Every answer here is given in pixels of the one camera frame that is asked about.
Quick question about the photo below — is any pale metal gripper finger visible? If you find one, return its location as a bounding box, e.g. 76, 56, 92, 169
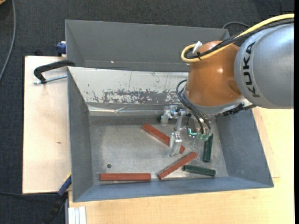
166, 131, 183, 157
160, 105, 180, 126

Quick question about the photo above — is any red-brown flat block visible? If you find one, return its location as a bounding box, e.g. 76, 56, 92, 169
157, 151, 198, 181
141, 123, 186, 154
99, 172, 152, 182

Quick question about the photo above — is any dark green flat block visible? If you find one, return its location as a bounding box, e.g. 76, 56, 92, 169
202, 133, 214, 163
182, 164, 216, 178

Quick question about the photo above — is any grey metal bin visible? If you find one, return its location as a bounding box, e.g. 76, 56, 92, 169
64, 19, 274, 203

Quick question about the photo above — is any pale wood flat board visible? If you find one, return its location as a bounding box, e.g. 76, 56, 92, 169
22, 55, 72, 195

